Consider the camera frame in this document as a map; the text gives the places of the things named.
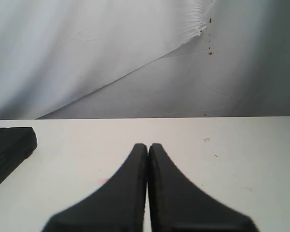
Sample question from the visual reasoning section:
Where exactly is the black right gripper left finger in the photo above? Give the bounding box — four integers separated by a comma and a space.
43, 144, 148, 232

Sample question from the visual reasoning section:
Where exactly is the white backdrop cloth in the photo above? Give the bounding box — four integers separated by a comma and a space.
0, 0, 290, 119

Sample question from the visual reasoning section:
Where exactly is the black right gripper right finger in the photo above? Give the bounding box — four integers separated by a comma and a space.
148, 144, 256, 232

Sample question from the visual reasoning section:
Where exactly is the black plastic carrying case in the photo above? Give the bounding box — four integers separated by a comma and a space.
0, 127, 37, 184

